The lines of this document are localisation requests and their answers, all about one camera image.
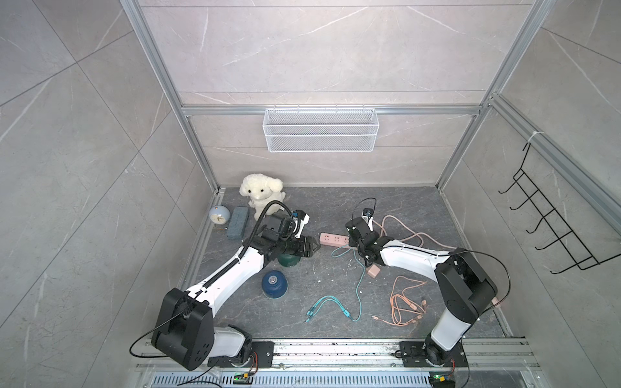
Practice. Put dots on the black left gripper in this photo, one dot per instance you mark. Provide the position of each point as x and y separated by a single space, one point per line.
304 246

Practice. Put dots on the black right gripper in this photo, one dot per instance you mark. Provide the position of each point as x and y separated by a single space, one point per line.
374 236

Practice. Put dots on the green meat grinder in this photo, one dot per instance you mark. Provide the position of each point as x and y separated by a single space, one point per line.
288 260

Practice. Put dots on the pink power strip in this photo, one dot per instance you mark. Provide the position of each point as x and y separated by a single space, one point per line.
334 240

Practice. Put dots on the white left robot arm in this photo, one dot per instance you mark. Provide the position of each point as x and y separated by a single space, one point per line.
184 330

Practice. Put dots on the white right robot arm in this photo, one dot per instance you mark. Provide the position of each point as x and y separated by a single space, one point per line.
466 288

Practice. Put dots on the blue meat grinder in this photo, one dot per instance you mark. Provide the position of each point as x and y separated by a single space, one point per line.
274 284

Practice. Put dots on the pink charger plug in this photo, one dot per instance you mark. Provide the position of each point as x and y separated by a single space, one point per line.
373 271

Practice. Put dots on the white plush dog toy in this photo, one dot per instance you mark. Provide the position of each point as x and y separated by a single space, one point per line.
261 190

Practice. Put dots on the grey blue sponge block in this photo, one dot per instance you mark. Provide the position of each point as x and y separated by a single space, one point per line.
238 223

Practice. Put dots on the small globe ball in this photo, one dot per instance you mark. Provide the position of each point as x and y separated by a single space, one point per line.
219 215

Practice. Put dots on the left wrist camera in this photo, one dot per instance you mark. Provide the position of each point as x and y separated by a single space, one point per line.
301 218

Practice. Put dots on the white wire mesh basket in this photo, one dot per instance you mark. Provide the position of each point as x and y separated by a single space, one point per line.
310 130

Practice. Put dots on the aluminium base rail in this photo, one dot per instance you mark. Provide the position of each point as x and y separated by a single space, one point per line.
501 362

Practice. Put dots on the black wire hook rack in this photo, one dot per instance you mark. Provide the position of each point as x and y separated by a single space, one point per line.
548 215

